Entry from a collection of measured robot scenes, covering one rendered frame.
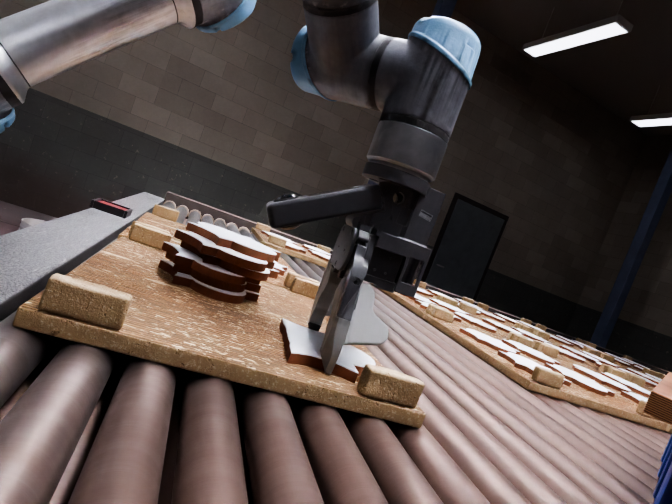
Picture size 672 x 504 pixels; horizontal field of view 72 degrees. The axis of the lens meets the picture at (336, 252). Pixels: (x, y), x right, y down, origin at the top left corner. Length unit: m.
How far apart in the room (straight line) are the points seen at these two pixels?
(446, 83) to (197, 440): 0.37
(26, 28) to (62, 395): 0.56
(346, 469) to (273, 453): 0.05
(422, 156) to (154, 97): 5.63
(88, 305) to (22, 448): 0.14
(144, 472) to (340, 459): 0.14
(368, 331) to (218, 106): 5.67
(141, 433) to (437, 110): 0.37
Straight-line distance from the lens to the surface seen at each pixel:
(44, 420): 0.31
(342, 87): 0.52
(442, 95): 0.48
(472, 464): 0.48
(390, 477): 0.39
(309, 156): 6.26
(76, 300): 0.40
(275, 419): 0.38
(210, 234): 0.63
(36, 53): 0.79
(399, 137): 0.47
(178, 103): 6.02
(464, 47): 0.50
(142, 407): 0.34
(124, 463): 0.28
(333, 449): 0.37
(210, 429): 0.33
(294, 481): 0.31
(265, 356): 0.44
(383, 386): 0.44
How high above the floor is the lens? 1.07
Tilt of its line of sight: 3 degrees down
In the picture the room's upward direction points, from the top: 21 degrees clockwise
